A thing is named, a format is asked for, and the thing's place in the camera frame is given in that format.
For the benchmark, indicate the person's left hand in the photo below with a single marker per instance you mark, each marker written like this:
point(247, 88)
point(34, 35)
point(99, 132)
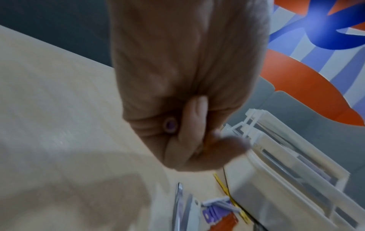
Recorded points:
point(185, 56)

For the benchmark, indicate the cream tiered organizer box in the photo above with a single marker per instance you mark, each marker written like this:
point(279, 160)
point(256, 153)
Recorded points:
point(285, 180)

